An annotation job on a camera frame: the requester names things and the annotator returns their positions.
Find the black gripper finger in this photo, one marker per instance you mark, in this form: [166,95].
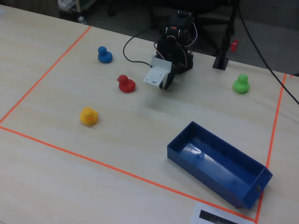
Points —
[161,86]
[170,78]

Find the green rubber duck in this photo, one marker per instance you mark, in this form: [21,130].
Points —
[241,84]

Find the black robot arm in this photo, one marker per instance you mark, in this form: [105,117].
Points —
[181,25]

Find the red rubber duck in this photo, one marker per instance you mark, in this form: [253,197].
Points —
[126,84]

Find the blue rubber duck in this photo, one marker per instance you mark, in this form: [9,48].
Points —
[105,56]

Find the yellow rubber duck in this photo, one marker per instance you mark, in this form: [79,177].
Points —
[88,116]

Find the blue plastic box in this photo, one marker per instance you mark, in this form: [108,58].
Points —
[210,158]

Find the orange tape strip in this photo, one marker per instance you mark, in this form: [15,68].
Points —
[272,137]
[46,72]
[116,169]

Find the clear plastic bottle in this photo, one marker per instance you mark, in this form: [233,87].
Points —
[82,20]

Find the white paper with black bar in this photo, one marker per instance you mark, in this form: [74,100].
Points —
[198,213]

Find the black stand post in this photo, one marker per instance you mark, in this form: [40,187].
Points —
[222,59]

